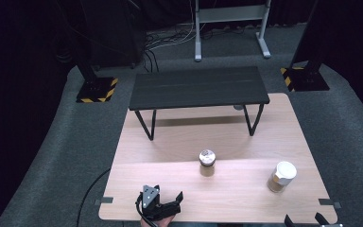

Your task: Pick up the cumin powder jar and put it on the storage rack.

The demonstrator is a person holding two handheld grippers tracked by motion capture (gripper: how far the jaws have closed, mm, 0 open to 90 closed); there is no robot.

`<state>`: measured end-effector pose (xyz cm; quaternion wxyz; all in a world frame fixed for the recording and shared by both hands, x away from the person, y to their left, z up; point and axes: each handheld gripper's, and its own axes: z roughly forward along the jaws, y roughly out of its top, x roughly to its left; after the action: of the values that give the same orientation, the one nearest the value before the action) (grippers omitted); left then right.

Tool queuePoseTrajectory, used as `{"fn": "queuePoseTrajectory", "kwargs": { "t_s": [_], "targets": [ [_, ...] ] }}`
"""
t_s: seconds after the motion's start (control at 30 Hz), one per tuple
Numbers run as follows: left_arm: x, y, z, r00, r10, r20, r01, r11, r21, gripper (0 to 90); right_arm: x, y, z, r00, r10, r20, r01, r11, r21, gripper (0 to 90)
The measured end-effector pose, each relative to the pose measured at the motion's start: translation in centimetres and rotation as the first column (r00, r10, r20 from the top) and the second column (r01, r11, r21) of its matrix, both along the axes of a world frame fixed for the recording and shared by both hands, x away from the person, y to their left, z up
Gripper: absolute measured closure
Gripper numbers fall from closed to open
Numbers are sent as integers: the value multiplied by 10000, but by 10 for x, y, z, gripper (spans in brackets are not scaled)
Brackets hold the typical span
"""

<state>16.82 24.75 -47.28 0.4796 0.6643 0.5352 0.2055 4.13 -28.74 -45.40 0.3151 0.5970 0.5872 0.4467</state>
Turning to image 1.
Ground silver lid spice jar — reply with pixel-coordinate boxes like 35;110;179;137
198;148;217;178

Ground white lid spice jar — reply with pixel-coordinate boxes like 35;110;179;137
267;161;298;194

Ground black stand with striped base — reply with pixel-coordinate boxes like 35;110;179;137
72;53;119;104
280;0;331;93

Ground person's left hand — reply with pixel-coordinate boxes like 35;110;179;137
140;215;175;227

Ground small black table shelf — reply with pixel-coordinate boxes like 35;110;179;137
128;65;270;142

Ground white metal stand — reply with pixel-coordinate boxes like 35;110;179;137
194;0;272;62

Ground black equipment case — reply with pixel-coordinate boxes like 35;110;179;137
81;0;147;70

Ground black floor cables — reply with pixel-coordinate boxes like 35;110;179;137
142;31;161;74

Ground white floor cables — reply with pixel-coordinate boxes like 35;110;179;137
145;21;200;51

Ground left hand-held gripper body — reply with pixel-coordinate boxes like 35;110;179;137
137;184;182;221

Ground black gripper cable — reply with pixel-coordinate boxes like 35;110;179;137
134;192;159;227

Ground long black cable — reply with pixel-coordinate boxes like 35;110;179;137
76;168;112;227

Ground grey tape strip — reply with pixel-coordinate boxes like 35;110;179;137
318;198;342;210
94;196;114;206

